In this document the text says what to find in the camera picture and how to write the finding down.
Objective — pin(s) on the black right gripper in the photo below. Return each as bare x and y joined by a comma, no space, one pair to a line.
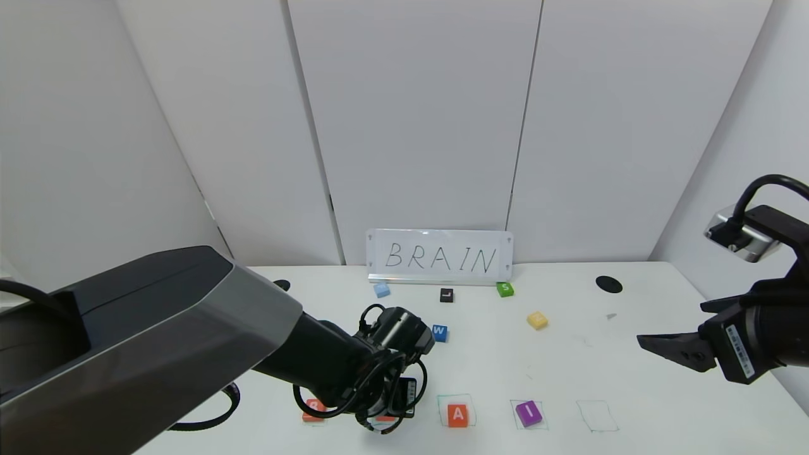
735,349

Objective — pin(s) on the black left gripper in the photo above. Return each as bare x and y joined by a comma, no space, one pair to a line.
406,395

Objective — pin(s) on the yellow letter block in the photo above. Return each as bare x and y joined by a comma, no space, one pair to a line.
537,320

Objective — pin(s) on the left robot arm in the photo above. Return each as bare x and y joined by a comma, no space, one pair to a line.
126,341

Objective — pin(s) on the orange block letter A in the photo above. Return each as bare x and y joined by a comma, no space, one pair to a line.
458,415

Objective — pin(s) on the orange block letter B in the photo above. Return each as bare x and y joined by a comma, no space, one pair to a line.
313,411

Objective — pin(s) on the blue block letter W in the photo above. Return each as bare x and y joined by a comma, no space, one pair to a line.
441,332

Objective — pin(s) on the light blue letter block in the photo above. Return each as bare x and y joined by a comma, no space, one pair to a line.
381,289

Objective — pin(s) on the black block letter L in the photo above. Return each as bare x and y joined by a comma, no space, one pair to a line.
447,294

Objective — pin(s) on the purple block letter I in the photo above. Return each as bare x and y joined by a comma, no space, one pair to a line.
528,412

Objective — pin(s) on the white sign reading BRAIN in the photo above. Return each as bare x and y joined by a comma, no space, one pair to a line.
442,256

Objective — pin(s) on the green block letter S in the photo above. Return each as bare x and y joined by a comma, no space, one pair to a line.
505,289

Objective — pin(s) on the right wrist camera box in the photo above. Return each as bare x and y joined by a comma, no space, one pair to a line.
746,237

